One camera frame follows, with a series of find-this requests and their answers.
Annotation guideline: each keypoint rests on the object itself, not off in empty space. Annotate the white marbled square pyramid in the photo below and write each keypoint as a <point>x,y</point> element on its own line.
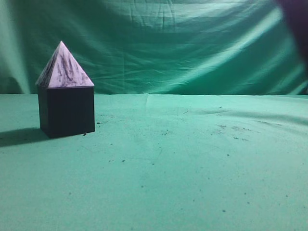
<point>63,71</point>

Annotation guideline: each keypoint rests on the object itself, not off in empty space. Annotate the dark robot arm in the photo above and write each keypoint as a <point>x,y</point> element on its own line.
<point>296,15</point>

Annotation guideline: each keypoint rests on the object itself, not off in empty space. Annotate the black cube block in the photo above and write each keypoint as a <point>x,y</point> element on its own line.
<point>66,111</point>

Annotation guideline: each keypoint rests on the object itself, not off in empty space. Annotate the green table cloth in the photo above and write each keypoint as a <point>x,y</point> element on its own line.
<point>158,163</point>

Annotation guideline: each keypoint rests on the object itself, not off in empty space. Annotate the green backdrop cloth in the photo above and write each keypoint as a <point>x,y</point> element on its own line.
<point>197,47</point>

